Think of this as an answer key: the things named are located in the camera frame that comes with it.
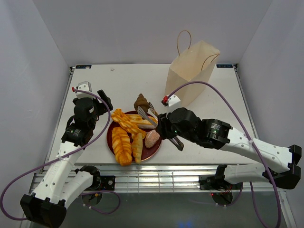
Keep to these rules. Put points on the twisted orange pastry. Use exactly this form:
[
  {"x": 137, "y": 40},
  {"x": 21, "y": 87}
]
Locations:
[{"x": 124, "y": 121}]

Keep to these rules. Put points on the beige paper bag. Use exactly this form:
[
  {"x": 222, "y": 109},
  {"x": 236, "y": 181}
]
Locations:
[{"x": 196, "y": 63}]

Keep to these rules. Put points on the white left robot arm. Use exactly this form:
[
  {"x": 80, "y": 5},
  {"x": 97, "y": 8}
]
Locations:
[{"x": 49, "y": 201}]

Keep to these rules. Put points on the aluminium table front rail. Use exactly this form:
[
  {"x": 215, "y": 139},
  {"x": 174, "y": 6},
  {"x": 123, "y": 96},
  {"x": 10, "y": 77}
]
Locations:
[{"x": 157, "y": 178}]

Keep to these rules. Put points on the long white baguette roll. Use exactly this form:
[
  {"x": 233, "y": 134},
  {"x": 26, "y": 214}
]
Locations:
[{"x": 140, "y": 122}]

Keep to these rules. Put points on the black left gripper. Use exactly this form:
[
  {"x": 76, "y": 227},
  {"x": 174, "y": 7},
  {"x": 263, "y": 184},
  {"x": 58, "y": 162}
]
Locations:
[{"x": 101, "y": 93}]

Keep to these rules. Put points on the metal tongs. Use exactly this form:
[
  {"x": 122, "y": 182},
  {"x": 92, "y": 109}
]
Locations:
[{"x": 147, "y": 116}]

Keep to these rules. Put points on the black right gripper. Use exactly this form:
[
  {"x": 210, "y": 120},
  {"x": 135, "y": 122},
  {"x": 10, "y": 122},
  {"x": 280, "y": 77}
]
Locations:
[{"x": 162, "y": 128}]

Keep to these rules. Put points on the dark red round plate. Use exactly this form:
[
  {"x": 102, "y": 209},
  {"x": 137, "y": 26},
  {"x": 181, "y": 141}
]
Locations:
[{"x": 147, "y": 153}]

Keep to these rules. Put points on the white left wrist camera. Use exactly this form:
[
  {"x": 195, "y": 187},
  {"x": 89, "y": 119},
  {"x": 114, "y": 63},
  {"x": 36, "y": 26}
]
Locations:
[{"x": 83, "y": 86}]

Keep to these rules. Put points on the braided orange danish pastry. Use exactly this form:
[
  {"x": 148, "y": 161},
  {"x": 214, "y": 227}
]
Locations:
[{"x": 121, "y": 146}]

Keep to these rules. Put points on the pink sugared bun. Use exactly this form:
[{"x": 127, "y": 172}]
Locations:
[{"x": 151, "y": 139}]

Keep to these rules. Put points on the brown chocolate croissant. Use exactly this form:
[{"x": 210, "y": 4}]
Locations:
[{"x": 142, "y": 102}]

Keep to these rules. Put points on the small pale baguette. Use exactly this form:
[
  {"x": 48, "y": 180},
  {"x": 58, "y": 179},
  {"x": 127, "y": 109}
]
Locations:
[{"x": 137, "y": 147}]

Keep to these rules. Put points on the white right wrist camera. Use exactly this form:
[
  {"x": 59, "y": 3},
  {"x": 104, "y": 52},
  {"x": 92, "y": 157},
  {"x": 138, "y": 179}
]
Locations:
[{"x": 171, "y": 101}]

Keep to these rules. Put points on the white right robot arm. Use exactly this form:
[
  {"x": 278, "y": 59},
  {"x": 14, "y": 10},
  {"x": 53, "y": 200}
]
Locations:
[{"x": 273, "y": 164}]

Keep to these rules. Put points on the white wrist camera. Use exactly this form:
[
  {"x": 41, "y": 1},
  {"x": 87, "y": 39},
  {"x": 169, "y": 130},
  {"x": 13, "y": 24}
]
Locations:
[
  {"x": 171, "y": 101},
  {"x": 83, "y": 86}
]

